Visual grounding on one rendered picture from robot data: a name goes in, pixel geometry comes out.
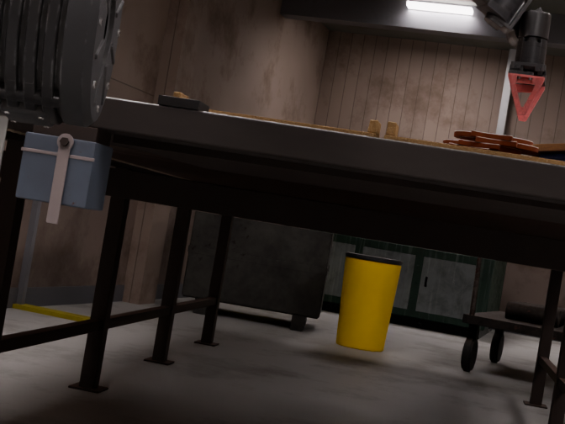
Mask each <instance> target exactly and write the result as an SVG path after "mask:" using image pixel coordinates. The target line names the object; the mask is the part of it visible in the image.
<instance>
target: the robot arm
mask: <svg viewBox="0 0 565 424"><path fill-rule="evenodd" d="M472 1H473V2H474V3H476V4H477V6H476V8H477V9H478V10H479V11H480V12H482V13H483V14H484V15H485V17H484V20H485V22H486V23H487V24H489V25H490V26H492V27H493V28H494V29H496V30H499V29H500V30H501V31H502V32H503V33H504V34H506V39H507V40H508V42H509V43H510V44H511V45H512V46H513V47H515V48H516V54H515V61H512V62H511V64H510V69H509V72H508V78H509V81H510V89H511V92H512V96H513V99H514V103H515V109H516V113H517V116H518V120H519V121H524V122H526V121H527V119H528V117H529V116H530V114H531V112H532V110H533V108H534V107H535V106H536V104H537V102H538V100H539V99H540V97H541V95H542V94H543V92H544V91H545V86H546V79H547V71H546V65H545V60H546V54H547V41H548V37H549V31H550V25H551V19H552V16H551V15H550V14H549V13H547V12H543V11H542V10H541V8H538V9H536V10H531V9H530V10H529V11H525V10H526V9H527V8H528V6H529V5H530V3H531V2H532V0H472ZM516 83H521V84H516ZM520 92H523V93H530V96H529V97H528V99H527V101H526V103H525V105H524V107H521V106H520V100H519V96H518V93H520Z"/></svg>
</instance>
